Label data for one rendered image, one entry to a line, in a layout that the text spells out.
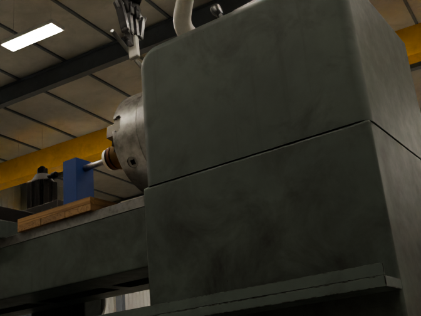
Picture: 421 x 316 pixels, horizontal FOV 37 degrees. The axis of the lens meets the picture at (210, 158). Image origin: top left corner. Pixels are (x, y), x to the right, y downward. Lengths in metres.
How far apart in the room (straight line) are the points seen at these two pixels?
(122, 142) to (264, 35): 0.52
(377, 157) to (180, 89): 0.55
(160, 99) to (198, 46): 0.17
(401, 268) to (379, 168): 0.20
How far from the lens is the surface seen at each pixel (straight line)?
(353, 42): 1.41
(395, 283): 1.21
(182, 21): 2.18
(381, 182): 1.29
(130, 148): 1.76
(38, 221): 1.91
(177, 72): 1.63
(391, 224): 1.27
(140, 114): 1.76
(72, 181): 2.05
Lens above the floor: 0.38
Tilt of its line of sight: 20 degrees up
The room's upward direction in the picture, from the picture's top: 6 degrees counter-clockwise
